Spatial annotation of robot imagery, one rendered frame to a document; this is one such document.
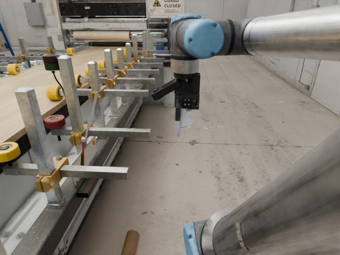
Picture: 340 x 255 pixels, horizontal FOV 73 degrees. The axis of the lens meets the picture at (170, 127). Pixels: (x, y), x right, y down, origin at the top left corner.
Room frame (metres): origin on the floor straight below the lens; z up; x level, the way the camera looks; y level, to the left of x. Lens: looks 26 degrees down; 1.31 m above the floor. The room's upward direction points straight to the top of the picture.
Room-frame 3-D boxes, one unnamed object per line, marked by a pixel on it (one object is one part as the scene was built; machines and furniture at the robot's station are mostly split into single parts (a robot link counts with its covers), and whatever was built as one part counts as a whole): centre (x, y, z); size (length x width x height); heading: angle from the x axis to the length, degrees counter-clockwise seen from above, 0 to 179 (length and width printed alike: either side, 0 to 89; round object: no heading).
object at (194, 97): (0.75, -0.06, 1.08); 0.09 x 0.08 x 0.12; 86
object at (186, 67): (0.75, -0.05, 1.16); 0.10 x 0.09 x 0.05; 176
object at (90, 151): (0.83, 0.36, 0.75); 0.26 x 0.01 x 0.10; 176
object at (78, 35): (3.50, 0.76, 1.05); 1.43 x 0.12 x 0.12; 86
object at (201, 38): (0.64, -0.08, 1.25); 0.12 x 0.12 x 0.09; 13
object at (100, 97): (1.14, 0.37, 0.95); 0.14 x 0.06 x 0.05; 176
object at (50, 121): (0.91, 0.50, 0.85); 0.08 x 0.08 x 0.11
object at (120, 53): (1.61, 0.34, 0.87); 0.04 x 0.04 x 0.48; 86
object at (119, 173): (0.65, 0.36, 0.82); 0.44 x 0.03 x 0.04; 86
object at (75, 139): (0.89, 0.39, 0.85); 0.14 x 0.06 x 0.05; 176
